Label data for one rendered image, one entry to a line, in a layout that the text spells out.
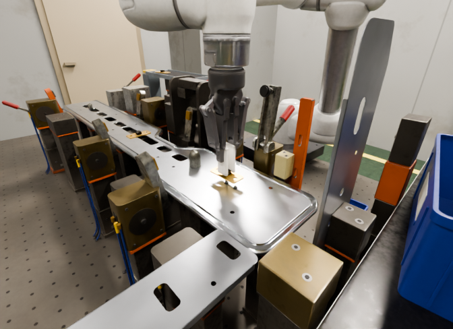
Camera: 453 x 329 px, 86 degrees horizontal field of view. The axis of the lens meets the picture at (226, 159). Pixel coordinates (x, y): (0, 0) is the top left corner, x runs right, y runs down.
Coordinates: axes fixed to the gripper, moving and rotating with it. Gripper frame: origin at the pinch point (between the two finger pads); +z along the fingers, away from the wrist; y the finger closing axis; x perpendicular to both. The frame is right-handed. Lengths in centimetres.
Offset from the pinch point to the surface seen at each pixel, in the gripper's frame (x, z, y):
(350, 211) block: 28.5, -1.5, 0.8
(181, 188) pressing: -5.6, 6.6, 9.4
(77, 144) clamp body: -39.6, 2.1, 21.5
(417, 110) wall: -9, 50, -317
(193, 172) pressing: -9.9, 6.6, 2.6
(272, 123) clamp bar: 1.8, -5.8, -14.4
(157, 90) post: -92, 1, -34
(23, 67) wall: -338, 5, -3
